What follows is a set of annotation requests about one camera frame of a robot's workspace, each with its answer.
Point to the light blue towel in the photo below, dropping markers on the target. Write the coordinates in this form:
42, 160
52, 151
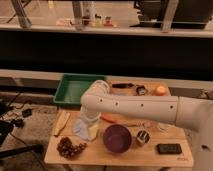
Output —
85, 131

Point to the purple bowl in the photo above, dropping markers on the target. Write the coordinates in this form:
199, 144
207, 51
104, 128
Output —
117, 138

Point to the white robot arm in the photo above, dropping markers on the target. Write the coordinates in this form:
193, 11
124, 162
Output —
188, 113

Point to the small black measuring cup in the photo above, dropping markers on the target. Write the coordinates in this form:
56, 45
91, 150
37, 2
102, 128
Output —
141, 90

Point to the green plastic tray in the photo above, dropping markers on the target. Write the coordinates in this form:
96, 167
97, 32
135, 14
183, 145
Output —
71, 87

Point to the metal whisk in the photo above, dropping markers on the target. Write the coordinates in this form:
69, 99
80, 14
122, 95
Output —
144, 125

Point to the wooden spatula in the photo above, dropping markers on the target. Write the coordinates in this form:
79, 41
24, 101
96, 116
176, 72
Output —
61, 123

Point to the orange fruit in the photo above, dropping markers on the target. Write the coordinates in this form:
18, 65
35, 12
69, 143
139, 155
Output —
160, 91

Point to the small metal cup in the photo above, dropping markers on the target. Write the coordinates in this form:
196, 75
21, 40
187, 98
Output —
142, 137

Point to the clear glass cup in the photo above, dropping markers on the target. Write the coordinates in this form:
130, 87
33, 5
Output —
164, 127

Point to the bunch of dark grapes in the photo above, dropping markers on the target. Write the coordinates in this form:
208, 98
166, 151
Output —
68, 150

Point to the black phone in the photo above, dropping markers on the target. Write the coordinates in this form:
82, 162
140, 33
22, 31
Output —
169, 149

